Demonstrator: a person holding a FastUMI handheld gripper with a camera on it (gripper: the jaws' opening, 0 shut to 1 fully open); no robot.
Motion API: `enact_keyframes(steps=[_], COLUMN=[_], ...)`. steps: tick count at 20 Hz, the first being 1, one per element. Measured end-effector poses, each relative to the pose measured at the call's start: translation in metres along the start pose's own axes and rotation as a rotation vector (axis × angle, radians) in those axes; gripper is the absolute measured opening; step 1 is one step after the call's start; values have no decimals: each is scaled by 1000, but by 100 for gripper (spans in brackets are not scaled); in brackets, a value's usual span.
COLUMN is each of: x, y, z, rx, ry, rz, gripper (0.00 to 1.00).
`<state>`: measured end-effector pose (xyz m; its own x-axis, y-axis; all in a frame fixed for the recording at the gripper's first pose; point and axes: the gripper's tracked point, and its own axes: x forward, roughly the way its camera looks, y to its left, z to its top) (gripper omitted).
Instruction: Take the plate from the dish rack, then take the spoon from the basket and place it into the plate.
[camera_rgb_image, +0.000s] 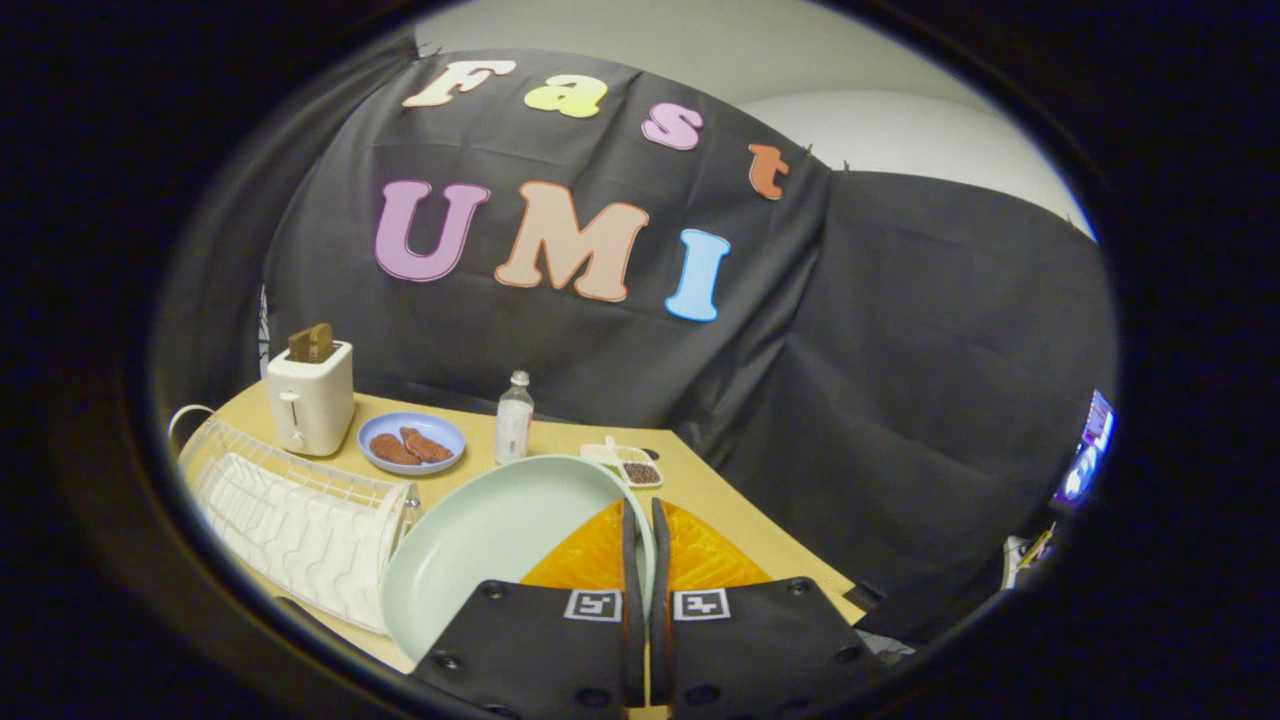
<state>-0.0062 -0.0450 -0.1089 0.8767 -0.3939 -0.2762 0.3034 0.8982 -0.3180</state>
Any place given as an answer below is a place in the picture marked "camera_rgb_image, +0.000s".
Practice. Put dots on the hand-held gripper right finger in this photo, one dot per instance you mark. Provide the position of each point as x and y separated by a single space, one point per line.
660 560

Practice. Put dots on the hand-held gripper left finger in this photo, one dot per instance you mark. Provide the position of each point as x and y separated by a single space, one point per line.
632 560

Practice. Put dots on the pale green plate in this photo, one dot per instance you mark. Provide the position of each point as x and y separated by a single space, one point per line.
480 540

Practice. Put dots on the blue plate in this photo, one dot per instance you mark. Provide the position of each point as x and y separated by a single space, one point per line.
445 432

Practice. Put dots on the small clear food tray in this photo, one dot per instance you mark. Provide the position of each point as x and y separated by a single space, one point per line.
625 462

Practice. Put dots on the clear plastic bottle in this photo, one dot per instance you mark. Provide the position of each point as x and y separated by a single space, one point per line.
514 422

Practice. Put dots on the black backdrop cloth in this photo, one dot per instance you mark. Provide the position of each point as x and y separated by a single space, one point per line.
880 400

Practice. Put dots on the white toaster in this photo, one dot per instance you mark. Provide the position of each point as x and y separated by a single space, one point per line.
311 400

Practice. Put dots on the brown toast slice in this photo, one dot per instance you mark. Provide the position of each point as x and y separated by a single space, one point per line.
311 343

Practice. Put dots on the lit computer screen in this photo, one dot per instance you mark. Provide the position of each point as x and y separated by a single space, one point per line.
1088 455

